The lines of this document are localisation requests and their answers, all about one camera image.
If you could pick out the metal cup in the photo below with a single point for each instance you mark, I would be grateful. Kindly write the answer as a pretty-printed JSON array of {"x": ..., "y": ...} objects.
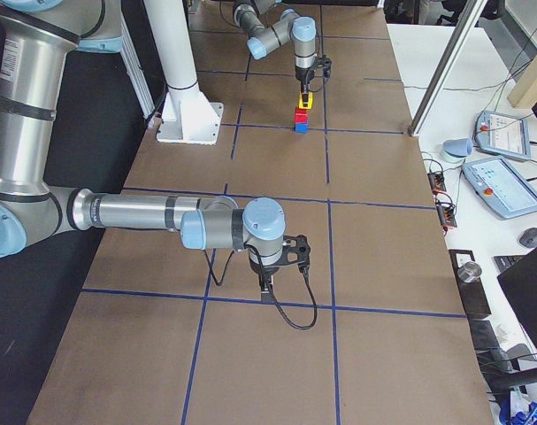
[{"x": 469, "y": 272}]

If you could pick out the black computer mouse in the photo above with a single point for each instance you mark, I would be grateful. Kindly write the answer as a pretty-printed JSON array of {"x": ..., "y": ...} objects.
[{"x": 529, "y": 238}]

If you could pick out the blue wooden block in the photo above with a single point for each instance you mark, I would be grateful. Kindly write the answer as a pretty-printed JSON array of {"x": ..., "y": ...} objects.
[{"x": 301, "y": 128}]

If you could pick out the teach pendant tablet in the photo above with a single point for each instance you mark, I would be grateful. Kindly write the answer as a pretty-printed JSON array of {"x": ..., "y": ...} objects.
[
  {"x": 501, "y": 187},
  {"x": 502, "y": 134}
]

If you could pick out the wooden beam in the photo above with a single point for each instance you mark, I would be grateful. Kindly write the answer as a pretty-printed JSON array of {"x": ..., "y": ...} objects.
[{"x": 524, "y": 94}]

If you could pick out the yellow wooden block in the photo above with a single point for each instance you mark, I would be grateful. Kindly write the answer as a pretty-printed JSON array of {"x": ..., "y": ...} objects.
[{"x": 305, "y": 100}]

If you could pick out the black keyboard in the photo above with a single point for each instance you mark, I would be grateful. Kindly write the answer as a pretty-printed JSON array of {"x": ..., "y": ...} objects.
[{"x": 506, "y": 261}]

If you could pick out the red wooden block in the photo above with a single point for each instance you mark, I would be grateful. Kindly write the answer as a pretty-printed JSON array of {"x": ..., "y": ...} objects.
[{"x": 301, "y": 116}]

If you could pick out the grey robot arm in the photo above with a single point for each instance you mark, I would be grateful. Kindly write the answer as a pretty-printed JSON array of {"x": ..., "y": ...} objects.
[
  {"x": 291, "y": 27},
  {"x": 58, "y": 170}
]

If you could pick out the black monitor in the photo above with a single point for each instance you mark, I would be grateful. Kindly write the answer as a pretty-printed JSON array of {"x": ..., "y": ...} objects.
[{"x": 519, "y": 285}]

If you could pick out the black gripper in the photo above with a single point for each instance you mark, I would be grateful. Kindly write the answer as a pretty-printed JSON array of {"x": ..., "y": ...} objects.
[
  {"x": 264, "y": 270},
  {"x": 303, "y": 76}
]

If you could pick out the white camera stand post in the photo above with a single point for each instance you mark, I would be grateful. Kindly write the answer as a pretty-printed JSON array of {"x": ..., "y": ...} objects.
[{"x": 188, "y": 116}]

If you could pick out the light blue tape roll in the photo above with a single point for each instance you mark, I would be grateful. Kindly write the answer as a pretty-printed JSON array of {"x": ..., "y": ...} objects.
[{"x": 456, "y": 150}]

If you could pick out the black box under cup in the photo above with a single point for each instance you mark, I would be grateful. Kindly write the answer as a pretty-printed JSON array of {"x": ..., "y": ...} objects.
[{"x": 472, "y": 293}]

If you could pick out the orange black connector block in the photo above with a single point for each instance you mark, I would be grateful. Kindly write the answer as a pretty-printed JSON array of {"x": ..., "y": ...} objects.
[{"x": 437, "y": 182}]

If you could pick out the aluminium frame post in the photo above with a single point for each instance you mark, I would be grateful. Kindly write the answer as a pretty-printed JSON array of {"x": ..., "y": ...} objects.
[{"x": 459, "y": 36}]

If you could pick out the near teach pendant tablet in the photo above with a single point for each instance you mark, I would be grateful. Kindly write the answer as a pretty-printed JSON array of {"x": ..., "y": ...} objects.
[{"x": 501, "y": 187}]

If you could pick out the far teach pendant tablet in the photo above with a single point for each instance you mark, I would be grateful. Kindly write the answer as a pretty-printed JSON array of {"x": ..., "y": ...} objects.
[{"x": 502, "y": 134}]

